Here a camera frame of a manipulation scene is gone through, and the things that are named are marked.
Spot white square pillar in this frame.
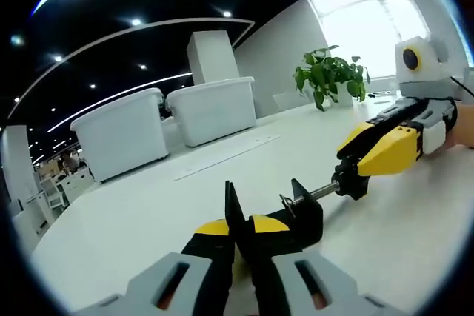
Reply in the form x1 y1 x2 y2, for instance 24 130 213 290
186 30 241 86
1 125 36 221

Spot white plastic storage bin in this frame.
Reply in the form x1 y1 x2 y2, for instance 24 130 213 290
165 75 258 148
70 87 171 184

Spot straight ceiling light strip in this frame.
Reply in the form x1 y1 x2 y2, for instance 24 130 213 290
47 71 193 134

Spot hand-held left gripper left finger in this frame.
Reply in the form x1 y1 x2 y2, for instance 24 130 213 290
71 218 236 316

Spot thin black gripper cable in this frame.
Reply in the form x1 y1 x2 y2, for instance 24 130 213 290
448 75 474 95

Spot white chair back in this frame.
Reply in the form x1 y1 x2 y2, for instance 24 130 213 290
273 90 305 110

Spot bright window with blinds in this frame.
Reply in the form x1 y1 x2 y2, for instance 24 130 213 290
307 0 438 82

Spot white low cabinet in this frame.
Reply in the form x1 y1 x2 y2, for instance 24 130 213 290
59 167 96 204

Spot white office chair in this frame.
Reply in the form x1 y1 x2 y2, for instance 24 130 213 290
39 177 70 213

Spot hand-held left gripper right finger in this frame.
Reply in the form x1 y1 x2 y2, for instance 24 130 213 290
239 213 405 316

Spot black fixed fixture clamp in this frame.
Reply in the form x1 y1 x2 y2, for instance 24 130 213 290
224 178 324 256

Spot retaining clip screw with knob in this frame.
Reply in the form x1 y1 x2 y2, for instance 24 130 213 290
279 155 372 218

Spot white desk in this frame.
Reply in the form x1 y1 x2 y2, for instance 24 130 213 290
31 88 474 316

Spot round ceiling spotlights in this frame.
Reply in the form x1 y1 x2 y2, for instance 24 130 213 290
10 8 234 113

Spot green plant in white pot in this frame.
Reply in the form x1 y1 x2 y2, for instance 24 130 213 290
294 44 372 112

